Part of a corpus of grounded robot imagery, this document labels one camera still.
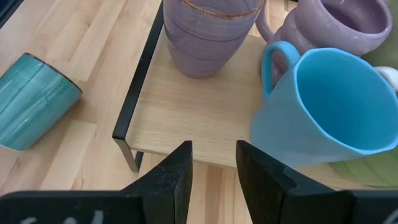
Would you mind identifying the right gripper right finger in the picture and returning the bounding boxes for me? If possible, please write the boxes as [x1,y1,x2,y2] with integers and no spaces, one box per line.
[235,139,356,224]

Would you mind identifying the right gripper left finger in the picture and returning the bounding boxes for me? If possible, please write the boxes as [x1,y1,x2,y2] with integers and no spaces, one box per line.
[120,139,194,224]

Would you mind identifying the light blue mug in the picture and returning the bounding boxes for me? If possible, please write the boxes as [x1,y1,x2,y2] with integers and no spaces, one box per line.
[250,40,398,168]

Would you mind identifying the green mug white handle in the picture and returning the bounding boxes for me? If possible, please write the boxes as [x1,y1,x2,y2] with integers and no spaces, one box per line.
[328,66,398,190]

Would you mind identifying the purple mug white handle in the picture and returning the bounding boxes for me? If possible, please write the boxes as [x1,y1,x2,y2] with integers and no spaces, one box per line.
[162,0,266,79]

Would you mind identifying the teal striped mug white handle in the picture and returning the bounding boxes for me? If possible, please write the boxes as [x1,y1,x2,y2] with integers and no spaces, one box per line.
[0,52,83,152]

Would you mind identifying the lilac ribbed mug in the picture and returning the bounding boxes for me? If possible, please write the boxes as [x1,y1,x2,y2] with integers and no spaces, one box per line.
[254,0,394,85]

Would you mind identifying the wooden shelf riser black frame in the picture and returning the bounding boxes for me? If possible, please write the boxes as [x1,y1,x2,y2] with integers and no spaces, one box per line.
[111,0,398,191]

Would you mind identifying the black metal table frame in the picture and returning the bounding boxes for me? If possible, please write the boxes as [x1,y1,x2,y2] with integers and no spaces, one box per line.
[0,0,25,29]

